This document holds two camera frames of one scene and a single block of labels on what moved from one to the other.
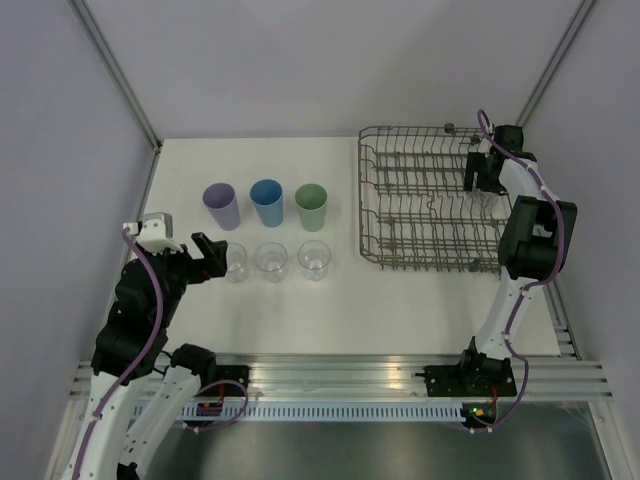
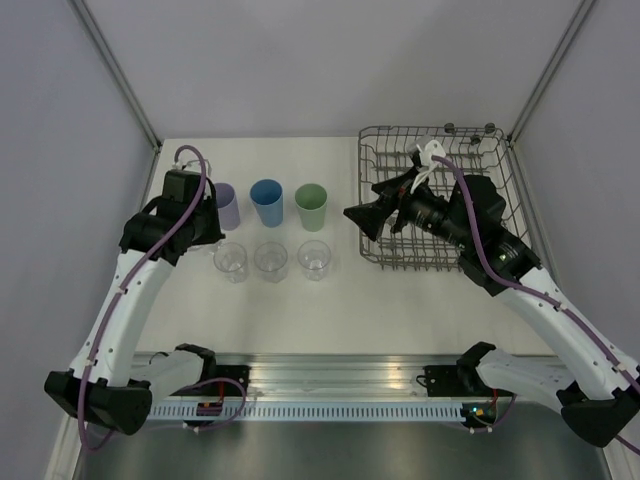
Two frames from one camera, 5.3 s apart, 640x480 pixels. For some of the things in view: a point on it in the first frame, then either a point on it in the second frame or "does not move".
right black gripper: [475, 163] to [370, 216]
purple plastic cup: [221, 199] does not move
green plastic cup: [311, 198] does not move
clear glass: [270, 257] does not move
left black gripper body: [180, 277] to [206, 222]
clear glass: [237, 270] does not move
